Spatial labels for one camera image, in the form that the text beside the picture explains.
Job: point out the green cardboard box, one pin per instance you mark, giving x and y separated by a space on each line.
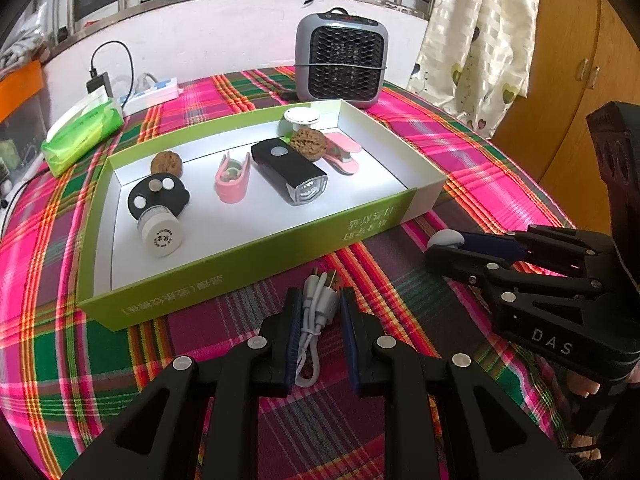
250 220

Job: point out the grey space heater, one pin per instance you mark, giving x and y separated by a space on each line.
340 60

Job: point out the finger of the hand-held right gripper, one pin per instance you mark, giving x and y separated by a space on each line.
490 246
450 260

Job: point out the pink clamp clip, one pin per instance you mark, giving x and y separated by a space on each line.
345 160

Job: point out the green tissue pack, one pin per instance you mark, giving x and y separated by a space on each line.
80 132

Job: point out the cream patterned curtain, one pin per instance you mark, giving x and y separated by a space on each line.
475 60

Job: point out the pink loop clip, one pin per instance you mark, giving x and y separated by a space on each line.
227 192

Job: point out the wooden wardrobe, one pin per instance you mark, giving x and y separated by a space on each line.
565 85

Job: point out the orange-lidded clear storage bin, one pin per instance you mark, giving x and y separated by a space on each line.
20 85

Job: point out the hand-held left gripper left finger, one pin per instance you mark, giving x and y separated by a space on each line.
295 340

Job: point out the black bike light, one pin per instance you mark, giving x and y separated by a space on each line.
285 165

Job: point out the pile of bags and packets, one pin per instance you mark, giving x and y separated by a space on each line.
20 45

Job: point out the person's right hand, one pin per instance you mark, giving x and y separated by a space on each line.
582 382

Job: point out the brown walnut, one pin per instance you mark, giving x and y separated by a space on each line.
167 164
309 144

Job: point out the small white jar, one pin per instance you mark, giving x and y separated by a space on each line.
160 237

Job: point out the black disc holder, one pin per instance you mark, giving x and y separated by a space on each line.
150 200

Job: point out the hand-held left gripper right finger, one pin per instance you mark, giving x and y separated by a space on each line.
349 340

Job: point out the white power strip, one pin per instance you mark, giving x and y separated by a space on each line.
155 92

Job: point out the pink plaid tablecloth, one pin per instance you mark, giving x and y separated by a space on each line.
450 160

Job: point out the black charger plug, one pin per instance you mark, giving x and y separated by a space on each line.
100 84

